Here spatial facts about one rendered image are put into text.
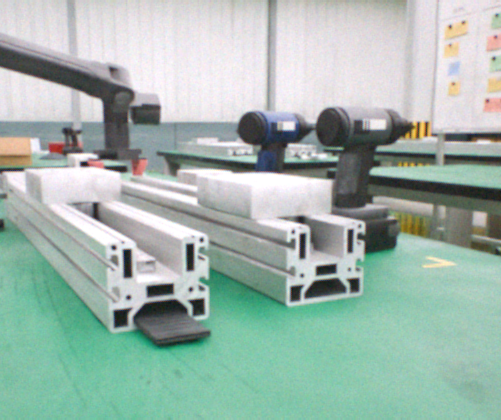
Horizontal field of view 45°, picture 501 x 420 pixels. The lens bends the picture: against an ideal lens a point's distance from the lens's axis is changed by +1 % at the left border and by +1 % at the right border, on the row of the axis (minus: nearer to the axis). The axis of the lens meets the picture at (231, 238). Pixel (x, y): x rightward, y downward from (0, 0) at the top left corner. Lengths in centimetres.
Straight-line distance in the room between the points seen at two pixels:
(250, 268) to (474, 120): 362
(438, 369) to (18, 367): 33
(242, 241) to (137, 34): 1213
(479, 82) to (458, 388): 382
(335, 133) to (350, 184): 8
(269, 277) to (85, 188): 32
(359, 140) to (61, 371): 58
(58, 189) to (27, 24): 1164
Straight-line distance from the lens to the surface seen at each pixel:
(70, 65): 128
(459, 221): 340
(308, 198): 71
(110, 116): 137
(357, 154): 92
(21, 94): 1235
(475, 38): 431
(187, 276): 58
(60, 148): 490
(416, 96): 914
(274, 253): 65
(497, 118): 411
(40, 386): 47
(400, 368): 50
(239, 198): 70
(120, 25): 1271
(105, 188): 87
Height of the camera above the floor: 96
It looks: 10 degrees down
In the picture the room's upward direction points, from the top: straight up
